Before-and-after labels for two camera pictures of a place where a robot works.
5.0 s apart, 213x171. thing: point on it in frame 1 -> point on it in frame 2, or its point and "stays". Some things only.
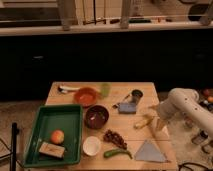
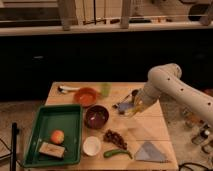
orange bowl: [85, 96] stays
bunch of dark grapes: [114, 137] stays
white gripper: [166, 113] -> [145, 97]
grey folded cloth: [149, 152] stays
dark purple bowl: [96, 116] stays
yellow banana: [144, 122] -> [134, 111]
